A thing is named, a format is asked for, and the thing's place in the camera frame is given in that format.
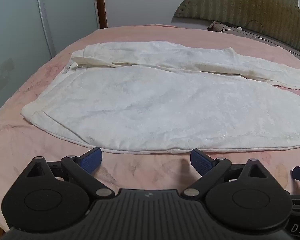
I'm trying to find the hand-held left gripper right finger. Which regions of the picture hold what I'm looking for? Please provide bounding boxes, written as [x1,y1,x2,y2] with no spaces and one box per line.
[181,148,268,201]

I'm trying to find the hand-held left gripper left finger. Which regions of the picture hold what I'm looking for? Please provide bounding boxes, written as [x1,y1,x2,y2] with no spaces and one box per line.
[27,147,116,201]

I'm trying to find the white pants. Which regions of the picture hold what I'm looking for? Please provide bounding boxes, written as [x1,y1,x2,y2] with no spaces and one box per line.
[20,41,300,154]

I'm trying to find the pink bed blanket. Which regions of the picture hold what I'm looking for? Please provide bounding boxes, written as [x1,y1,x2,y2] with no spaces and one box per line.
[0,24,300,233]

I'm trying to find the beige patterned pillow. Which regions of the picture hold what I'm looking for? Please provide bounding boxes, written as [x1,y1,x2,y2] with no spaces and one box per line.
[207,21,243,33]

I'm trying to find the pale sliding wardrobe door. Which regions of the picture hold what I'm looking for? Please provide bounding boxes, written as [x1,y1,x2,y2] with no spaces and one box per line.
[0,0,101,123]

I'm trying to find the olive padded headboard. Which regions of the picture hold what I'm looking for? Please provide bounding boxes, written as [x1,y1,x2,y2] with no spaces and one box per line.
[173,0,300,57]

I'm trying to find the black cable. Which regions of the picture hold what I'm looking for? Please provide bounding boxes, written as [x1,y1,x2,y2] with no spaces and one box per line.
[220,19,266,40]

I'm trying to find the brown wooden door frame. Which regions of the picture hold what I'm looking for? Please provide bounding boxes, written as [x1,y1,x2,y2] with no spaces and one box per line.
[94,0,108,29]

